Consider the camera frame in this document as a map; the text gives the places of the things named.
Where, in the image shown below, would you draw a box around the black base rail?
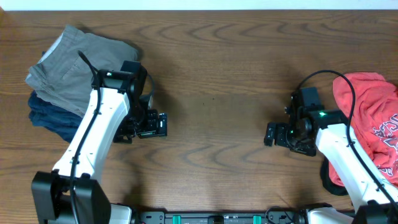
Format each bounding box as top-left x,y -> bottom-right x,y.
111,202 -> 355,224

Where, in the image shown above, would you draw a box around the folded navy blue shorts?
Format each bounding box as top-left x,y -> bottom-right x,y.
27,51 -> 84,144

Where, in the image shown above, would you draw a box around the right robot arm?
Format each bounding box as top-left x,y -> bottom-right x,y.
264,87 -> 397,223

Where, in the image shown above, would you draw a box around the left black cable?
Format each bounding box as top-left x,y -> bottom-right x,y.
68,50 -> 102,224

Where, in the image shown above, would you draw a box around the red printed t-shirt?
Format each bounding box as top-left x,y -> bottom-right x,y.
345,72 -> 397,185

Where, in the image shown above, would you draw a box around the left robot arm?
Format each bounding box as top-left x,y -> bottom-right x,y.
31,61 -> 167,223

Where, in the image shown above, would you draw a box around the grey cotton shorts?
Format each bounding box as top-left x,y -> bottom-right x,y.
25,26 -> 139,117

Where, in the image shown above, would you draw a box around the right black cable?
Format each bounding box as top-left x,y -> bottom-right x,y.
295,69 -> 398,212

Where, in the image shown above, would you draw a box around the black cable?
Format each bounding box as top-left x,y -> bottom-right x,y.
295,69 -> 398,212
68,50 -> 102,224

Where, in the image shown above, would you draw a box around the black garment under pile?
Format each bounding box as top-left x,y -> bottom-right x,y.
320,158 -> 348,196

